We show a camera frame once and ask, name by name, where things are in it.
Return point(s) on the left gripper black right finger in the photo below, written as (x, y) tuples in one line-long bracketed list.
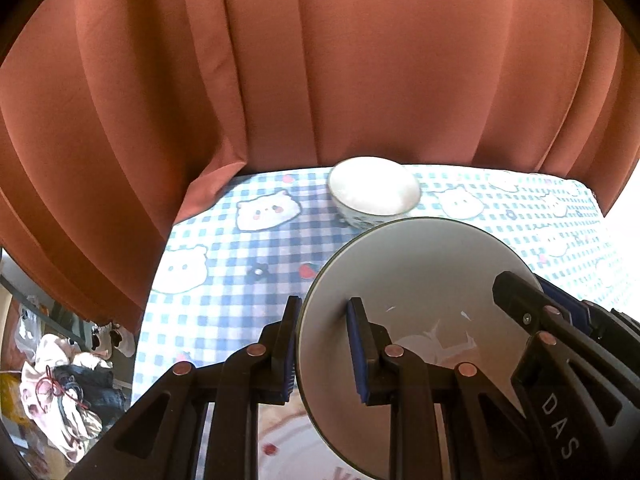
[(444, 422)]

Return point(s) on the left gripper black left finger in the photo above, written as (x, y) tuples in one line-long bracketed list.
[(193, 412)]

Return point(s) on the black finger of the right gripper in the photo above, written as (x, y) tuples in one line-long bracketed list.
[(529, 307), (578, 310)]

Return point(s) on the floral ceramic bowl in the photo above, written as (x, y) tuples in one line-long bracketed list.
[(428, 281), (368, 191)]

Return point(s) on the pile of clothes and bags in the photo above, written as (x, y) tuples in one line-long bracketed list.
[(59, 397)]

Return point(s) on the blue checked cartoon tablecloth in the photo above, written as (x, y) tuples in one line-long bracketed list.
[(227, 273)]

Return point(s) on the orange curtain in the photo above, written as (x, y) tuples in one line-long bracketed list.
[(120, 118)]

